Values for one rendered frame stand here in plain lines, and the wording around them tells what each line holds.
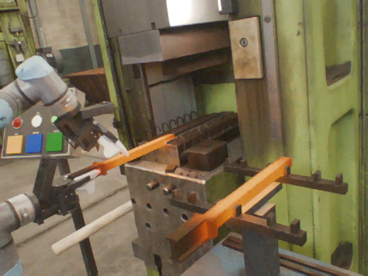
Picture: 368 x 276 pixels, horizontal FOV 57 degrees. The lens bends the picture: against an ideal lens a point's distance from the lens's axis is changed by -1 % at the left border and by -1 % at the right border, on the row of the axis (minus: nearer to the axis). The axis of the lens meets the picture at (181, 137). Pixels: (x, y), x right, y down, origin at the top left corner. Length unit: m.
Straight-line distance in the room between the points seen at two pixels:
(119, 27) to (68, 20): 9.24
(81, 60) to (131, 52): 9.33
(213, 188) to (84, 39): 9.74
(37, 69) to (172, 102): 0.74
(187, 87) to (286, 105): 0.63
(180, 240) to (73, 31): 10.02
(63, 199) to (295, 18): 0.77
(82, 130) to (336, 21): 0.91
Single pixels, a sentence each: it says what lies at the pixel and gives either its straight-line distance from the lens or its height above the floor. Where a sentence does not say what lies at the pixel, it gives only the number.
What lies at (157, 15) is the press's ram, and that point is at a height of 1.40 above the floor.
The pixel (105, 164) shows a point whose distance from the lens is 1.03.
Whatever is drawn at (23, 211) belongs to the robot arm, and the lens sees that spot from 0.91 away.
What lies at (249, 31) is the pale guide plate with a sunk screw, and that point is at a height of 1.32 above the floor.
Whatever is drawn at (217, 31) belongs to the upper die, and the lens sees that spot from 1.31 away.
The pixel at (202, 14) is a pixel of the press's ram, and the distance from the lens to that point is 1.17.
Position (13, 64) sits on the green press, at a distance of 6.01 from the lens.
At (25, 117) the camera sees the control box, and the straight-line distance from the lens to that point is 1.58.
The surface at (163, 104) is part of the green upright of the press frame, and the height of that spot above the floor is 1.07.
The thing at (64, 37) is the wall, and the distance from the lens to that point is 10.30.
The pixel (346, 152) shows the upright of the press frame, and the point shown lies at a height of 0.83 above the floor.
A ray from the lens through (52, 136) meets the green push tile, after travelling 1.46.
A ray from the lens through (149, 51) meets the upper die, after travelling 1.12.
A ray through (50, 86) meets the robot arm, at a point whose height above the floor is 1.27.
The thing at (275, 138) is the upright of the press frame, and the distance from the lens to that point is 1.08.
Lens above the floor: 1.33
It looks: 16 degrees down
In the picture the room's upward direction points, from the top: 9 degrees counter-clockwise
